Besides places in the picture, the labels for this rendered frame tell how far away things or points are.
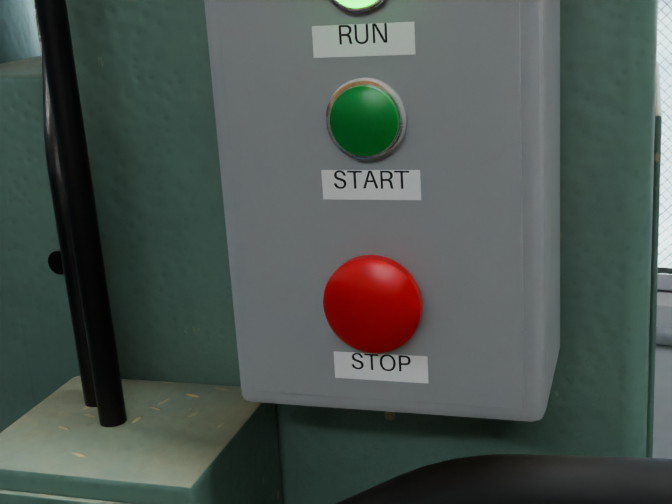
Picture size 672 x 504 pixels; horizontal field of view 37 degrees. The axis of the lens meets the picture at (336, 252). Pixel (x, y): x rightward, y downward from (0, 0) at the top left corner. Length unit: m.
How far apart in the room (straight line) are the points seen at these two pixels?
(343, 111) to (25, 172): 0.21
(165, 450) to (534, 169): 0.16
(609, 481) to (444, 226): 0.10
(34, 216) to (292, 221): 0.19
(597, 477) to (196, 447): 0.14
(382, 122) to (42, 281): 0.24
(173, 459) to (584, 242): 0.16
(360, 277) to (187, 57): 0.12
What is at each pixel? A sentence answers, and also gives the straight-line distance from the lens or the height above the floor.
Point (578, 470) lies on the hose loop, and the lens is 0.35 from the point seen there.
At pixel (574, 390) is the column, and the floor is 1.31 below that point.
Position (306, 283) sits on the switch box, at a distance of 0.31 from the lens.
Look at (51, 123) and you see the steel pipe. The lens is 0.39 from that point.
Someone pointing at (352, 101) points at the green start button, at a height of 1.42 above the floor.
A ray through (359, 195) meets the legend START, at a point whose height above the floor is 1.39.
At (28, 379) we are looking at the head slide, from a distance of 0.51.
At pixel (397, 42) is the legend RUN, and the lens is 0.29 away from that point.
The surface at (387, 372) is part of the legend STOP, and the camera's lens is 0.32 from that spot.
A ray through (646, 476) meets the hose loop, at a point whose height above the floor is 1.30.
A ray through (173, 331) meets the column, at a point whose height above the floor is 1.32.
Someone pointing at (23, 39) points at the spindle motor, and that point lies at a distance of 0.56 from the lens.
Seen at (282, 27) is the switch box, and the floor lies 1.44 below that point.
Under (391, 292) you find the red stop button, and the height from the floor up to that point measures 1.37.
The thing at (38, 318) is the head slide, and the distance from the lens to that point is 0.49.
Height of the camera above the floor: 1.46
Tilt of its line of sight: 16 degrees down
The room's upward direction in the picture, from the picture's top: 4 degrees counter-clockwise
